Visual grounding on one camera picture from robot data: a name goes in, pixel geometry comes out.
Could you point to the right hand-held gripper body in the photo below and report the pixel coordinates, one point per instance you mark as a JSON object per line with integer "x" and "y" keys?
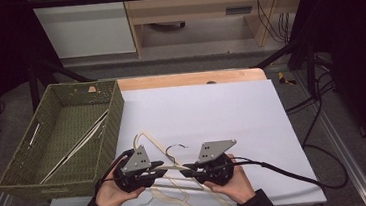
{"x": 213, "y": 150}

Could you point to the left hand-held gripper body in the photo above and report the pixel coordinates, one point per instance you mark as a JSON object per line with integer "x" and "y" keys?
{"x": 139, "y": 160}

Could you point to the cream plastic clothes hanger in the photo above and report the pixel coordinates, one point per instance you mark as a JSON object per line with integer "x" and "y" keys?
{"x": 74, "y": 150}
{"x": 174, "y": 201}
{"x": 173, "y": 167}

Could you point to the green woven basket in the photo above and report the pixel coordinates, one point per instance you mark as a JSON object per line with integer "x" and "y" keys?
{"x": 69, "y": 123}

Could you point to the person's right hand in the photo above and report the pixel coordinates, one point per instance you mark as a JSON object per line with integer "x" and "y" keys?
{"x": 237, "y": 188}

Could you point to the person's left hand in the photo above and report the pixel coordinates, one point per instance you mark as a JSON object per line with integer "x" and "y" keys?
{"x": 110, "y": 196}

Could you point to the white paper sheet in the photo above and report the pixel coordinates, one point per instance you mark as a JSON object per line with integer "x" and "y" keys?
{"x": 205, "y": 114}

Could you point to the yellow and black tool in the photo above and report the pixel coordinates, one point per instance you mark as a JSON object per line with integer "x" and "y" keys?
{"x": 282, "y": 79}

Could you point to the black metal stand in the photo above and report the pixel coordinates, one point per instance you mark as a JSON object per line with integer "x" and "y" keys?
{"x": 34, "y": 86}
{"x": 310, "y": 68}

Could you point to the white cabinet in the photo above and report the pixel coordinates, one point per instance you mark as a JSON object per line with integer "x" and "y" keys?
{"x": 84, "y": 31}

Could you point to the light wooden desk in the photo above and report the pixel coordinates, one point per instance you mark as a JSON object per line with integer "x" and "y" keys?
{"x": 196, "y": 6}

